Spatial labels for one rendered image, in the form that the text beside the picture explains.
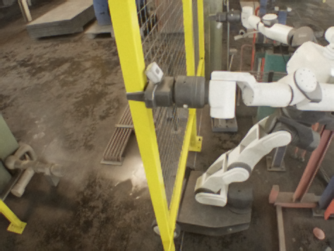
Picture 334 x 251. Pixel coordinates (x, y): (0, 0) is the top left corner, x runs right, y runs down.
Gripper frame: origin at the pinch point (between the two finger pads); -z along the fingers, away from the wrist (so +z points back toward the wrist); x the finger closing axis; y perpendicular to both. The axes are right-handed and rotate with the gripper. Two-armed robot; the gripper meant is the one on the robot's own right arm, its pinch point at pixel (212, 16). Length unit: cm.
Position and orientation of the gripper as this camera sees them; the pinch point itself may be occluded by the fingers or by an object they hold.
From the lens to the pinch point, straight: 177.9
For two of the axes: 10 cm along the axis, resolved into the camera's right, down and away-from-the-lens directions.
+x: 3.3, -5.5, 7.7
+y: -1.1, -8.3, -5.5
